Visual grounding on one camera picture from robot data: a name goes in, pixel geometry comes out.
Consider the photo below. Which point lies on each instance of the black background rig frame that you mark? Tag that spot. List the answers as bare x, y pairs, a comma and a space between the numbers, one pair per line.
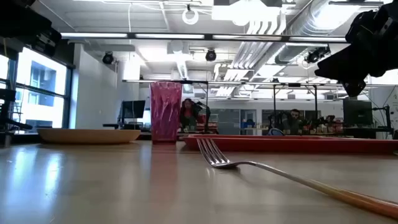
316, 99
196, 82

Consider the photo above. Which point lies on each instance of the pink faceted plastic cup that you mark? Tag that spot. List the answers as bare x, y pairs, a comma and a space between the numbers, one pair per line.
165, 112

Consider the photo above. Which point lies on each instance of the silver ventilation duct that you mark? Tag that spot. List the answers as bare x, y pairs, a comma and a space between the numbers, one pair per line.
311, 18

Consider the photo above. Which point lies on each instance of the orange plate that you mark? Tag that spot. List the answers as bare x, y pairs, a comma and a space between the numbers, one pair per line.
88, 137

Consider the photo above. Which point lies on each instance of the red plastic tray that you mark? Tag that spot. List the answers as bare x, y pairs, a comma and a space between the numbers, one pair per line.
280, 145

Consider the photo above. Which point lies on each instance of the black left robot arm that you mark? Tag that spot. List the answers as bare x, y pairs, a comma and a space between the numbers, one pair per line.
18, 15

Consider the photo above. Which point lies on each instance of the black ceiling spot lamp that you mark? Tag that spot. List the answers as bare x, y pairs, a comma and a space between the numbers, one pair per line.
211, 55
108, 58
317, 54

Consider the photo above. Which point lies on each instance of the black bar with light strips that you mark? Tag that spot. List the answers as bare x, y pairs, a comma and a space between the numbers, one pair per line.
208, 36

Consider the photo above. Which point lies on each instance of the person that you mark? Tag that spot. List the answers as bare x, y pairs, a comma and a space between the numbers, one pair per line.
293, 119
188, 116

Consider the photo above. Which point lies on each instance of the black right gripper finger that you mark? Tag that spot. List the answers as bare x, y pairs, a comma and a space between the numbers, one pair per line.
351, 56
348, 73

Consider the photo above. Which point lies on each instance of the black equipment stand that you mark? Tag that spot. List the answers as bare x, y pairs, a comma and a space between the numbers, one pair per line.
6, 95

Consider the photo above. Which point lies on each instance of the black aluminium table frame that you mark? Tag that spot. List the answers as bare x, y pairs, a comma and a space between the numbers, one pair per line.
146, 136

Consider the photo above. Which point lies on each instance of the black computer monitor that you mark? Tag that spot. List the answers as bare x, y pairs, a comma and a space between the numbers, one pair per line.
133, 109
357, 112

